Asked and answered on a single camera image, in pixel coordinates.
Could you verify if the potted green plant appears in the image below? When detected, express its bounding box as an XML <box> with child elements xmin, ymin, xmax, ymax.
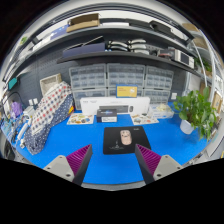
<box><xmin>173</xmin><ymin>87</ymin><xmax>219</xmax><ymax>141</ymax></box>

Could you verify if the small black blue box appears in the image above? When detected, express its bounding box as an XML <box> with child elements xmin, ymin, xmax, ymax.
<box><xmin>96</xmin><ymin>108</ymin><xmax>118</xmax><ymax>124</ymax></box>

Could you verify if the dark wall shelf unit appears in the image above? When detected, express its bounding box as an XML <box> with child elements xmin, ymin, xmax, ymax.
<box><xmin>3</xmin><ymin>11</ymin><xmax>214</xmax><ymax>88</ymax></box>

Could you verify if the pink translucent computer mouse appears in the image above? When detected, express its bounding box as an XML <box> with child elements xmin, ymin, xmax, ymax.
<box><xmin>119</xmin><ymin>129</ymin><xmax>133</xmax><ymax>146</ymax></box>

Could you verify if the purple bag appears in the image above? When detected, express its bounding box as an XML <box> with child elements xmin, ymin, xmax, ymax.
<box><xmin>9</xmin><ymin>100</ymin><xmax>24</xmax><ymax>118</ymax></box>

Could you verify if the red blue checked cloth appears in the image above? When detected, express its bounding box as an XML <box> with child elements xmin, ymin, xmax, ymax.
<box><xmin>30</xmin><ymin>80</ymin><xmax>73</xmax><ymax>136</ymax></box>

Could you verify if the white tissue box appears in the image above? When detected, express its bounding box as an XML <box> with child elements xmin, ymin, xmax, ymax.
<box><xmin>148</xmin><ymin>103</ymin><xmax>175</xmax><ymax>120</ymax></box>

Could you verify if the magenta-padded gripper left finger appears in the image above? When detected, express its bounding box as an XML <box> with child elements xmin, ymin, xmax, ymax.
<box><xmin>43</xmin><ymin>143</ymin><xmax>94</xmax><ymax>187</ymax></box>

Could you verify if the white woven basket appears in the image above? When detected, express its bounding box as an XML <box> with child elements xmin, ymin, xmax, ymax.
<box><xmin>39</xmin><ymin>73</ymin><xmax>63</xmax><ymax>97</ymax></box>

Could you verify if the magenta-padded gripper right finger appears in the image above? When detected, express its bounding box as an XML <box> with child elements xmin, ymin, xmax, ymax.
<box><xmin>134</xmin><ymin>143</ymin><xmax>184</xmax><ymax>185</ymax></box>

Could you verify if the navy polka dot cloth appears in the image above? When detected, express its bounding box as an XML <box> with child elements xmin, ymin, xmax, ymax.
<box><xmin>23</xmin><ymin>94</ymin><xmax>75</xmax><ymax>156</ymax></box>

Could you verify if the white keyboard packaging box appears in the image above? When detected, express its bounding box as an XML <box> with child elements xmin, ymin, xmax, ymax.
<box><xmin>79</xmin><ymin>96</ymin><xmax>151</xmax><ymax>116</ymax></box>

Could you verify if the black mouse pad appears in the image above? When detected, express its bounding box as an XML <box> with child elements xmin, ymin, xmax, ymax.
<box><xmin>102</xmin><ymin>125</ymin><xmax>152</xmax><ymax>156</ymax></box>

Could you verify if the small colourful sticker sheet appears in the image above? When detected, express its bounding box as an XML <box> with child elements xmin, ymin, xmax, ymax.
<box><xmin>66</xmin><ymin>112</ymin><xmax>95</xmax><ymax>126</ymax></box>

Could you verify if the yellow card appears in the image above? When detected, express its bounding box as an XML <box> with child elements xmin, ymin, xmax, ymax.
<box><xmin>115</xmin><ymin>85</ymin><xmax>139</xmax><ymax>99</ymax></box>

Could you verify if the large colourful sticker sheet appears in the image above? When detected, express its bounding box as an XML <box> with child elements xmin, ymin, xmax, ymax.
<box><xmin>129</xmin><ymin>113</ymin><xmax>160</xmax><ymax>126</ymax></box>

